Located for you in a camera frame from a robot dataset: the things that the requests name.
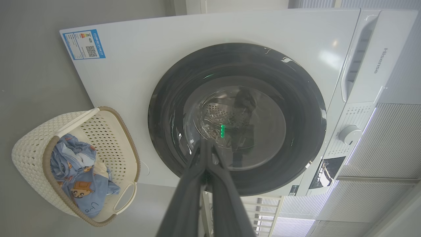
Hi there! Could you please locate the blue and cream cartoon garment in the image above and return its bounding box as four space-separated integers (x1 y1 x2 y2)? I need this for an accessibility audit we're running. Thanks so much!
61 158 121 218

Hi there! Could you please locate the white detergent drawer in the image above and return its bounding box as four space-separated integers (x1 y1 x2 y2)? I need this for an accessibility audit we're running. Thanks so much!
340 10 418 104

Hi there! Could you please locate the blue cartoon print garment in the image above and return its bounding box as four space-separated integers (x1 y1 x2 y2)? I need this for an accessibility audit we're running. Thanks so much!
50 133 99 180

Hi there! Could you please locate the white washing machine dial knob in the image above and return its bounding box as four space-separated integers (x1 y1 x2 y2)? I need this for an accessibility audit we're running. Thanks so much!
338 125 362 145

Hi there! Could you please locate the white front-load washing machine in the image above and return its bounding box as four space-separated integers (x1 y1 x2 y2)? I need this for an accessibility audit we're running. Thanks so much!
60 8 418 197

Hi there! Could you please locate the dark round glass washer door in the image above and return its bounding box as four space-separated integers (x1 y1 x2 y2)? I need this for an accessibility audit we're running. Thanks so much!
148 43 327 197

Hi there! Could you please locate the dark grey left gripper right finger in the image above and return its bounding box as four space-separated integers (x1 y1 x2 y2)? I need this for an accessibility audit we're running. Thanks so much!
206 141 256 237

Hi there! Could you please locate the black washing machine display panel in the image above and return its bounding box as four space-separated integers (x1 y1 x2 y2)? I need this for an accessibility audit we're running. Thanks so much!
309 156 346 190

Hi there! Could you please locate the cream perforated laundry basket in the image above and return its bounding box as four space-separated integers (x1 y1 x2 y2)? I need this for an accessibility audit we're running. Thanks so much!
12 106 141 227

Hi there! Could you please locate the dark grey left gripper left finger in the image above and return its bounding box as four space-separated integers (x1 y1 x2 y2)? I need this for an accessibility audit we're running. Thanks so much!
156 139 211 237

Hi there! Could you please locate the blue energy label sticker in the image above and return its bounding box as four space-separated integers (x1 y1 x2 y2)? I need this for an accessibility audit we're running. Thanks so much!
62 29 106 60

